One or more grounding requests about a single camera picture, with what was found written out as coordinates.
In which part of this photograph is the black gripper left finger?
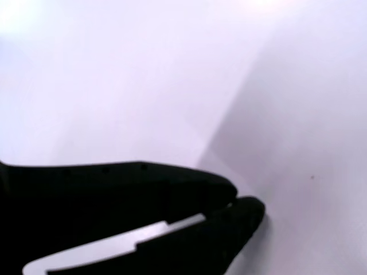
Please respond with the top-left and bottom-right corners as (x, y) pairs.
(0, 160), (239, 275)

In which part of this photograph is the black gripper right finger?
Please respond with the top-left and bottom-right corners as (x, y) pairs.
(46, 195), (266, 275)

